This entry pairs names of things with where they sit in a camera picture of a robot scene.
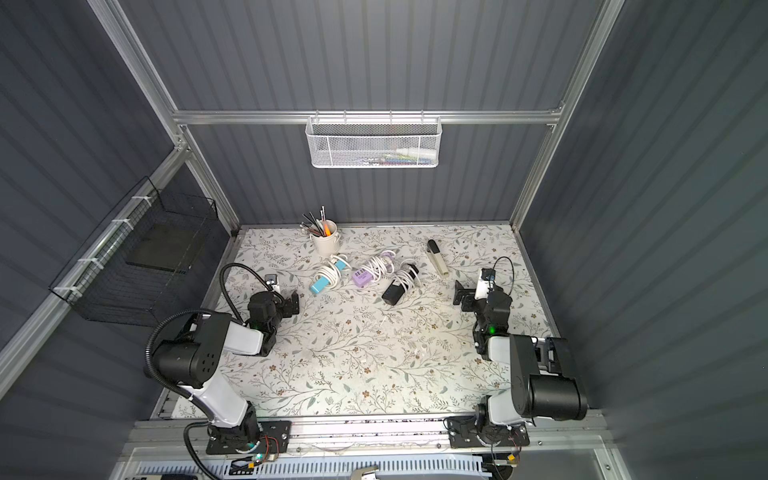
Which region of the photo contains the teal power strip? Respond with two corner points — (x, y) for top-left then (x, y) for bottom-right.
(309, 255), (349, 295)

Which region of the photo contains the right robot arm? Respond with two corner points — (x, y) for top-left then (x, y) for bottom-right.
(446, 281), (588, 448)

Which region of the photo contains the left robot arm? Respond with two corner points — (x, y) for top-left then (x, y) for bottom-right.
(145, 291), (300, 453)

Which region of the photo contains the purple power strip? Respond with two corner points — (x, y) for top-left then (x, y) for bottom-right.
(352, 269), (375, 288)

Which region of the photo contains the black power strip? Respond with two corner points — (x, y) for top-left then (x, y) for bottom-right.
(382, 280), (408, 306)

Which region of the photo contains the cream pen cup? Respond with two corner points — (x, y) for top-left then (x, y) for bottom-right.
(310, 220), (341, 258)

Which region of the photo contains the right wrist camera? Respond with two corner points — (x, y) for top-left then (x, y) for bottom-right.
(474, 268), (496, 300)

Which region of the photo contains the white cord of black strip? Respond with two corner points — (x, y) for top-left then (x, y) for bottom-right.
(392, 262), (421, 294)

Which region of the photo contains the white cord of purple strip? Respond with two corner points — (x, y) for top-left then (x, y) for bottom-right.
(358, 249), (398, 282)

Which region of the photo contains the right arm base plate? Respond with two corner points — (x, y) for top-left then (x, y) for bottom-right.
(442, 415), (530, 449)

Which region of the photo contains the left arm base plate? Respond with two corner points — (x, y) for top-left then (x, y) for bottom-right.
(205, 421), (292, 455)

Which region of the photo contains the black wire wall basket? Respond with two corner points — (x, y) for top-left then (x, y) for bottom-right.
(49, 183), (219, 327)

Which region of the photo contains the white wire wall basket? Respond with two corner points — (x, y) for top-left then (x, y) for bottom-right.
(305, 118), (443, 169)

